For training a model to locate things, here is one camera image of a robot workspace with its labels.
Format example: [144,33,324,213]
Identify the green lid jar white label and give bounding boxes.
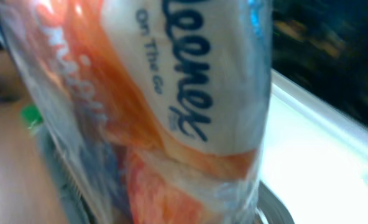
[20,104,44,129]

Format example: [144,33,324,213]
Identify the blue tissue multipack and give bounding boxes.
[0,0,273,223]

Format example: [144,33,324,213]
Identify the grey plastic basket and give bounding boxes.
[31,124,294,224]

